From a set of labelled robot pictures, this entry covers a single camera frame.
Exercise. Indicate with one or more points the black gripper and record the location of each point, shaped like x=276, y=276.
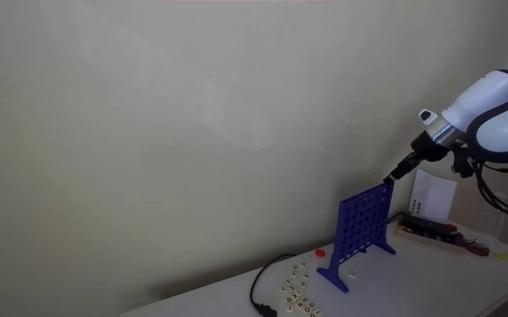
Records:
x=431, y=146

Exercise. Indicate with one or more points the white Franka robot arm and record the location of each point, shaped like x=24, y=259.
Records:
x=502, y=111

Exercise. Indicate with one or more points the blue connect four gameboard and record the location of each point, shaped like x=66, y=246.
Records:
x=362, y=230

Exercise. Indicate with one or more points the red game chip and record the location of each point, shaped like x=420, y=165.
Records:
x=320, y=251

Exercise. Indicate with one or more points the white box speaker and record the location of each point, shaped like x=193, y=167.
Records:
x=433, y=195

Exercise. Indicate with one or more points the black remote control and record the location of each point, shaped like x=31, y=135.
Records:
x=427, y=225

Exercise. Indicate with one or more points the cream letter tile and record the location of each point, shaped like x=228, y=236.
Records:
x=292, y=301
x=302, y=281
x=290, y=285
x=299, y=269
x=352, y=273
x=316, y=311
x=306, y=303

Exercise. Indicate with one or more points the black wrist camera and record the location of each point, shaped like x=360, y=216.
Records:
x=466, y=160

